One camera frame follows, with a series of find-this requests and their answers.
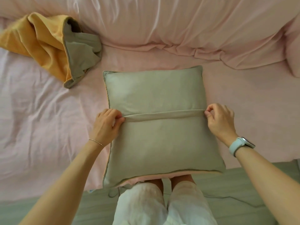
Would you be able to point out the person's right forearm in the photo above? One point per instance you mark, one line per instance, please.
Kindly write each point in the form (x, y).
(269, 185)

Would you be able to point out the person's right leg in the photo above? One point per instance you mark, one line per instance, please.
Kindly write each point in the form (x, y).
(184, 180)

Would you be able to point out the pink bed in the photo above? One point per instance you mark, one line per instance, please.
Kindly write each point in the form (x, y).
(46, 126)

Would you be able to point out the person's leg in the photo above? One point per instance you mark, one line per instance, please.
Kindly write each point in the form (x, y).
(155, 183)
(184, 180)

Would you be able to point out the person's left forearm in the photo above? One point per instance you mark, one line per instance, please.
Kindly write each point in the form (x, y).
(63, 185)

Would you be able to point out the pink ruffled duvet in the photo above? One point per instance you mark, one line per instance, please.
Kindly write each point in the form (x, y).
(164, 21)

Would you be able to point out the person's white shorts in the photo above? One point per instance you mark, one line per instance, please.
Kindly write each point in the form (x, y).
(140, 206)

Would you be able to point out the pink pillow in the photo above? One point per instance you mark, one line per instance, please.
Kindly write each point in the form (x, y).
(294, 51)

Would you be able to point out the person's left leg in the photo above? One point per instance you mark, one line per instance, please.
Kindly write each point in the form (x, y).
(155, 183)

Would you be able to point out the white smartwatch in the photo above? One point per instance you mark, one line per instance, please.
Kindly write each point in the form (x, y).
(235, 147)

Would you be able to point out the person's left hand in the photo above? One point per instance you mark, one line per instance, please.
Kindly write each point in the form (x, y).
(105, 126)

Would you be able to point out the person's right hand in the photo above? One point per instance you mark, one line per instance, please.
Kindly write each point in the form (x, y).
(221, 121)

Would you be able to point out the grey and orange pillowcase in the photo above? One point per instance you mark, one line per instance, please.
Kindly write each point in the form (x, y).
(159, 142)
(42, 42)

